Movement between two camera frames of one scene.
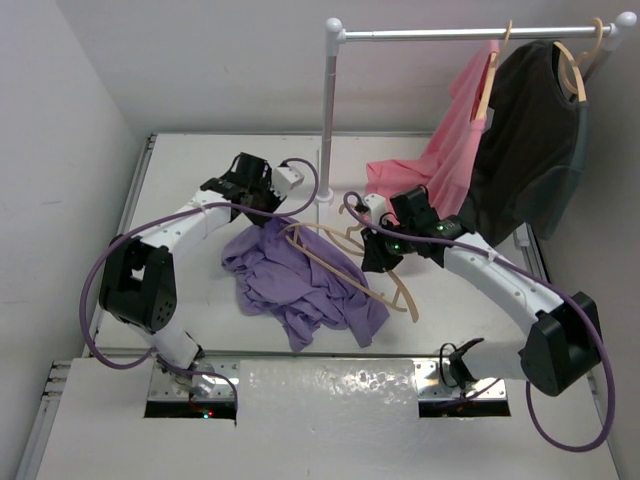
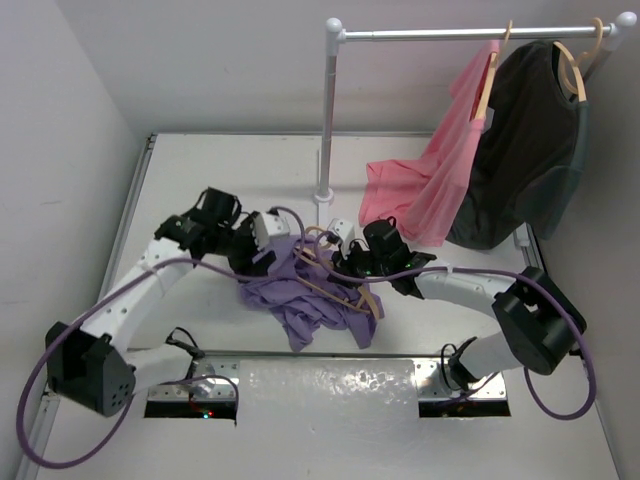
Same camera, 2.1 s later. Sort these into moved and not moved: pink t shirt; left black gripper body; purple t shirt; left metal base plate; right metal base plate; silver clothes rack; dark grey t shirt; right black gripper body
Moved: left black gripper body; right black gripper body
Not moved: dark grey t shirt; purple t shirt; pink t shirt; silver clothes rack; left metal base plate; right metal base plate
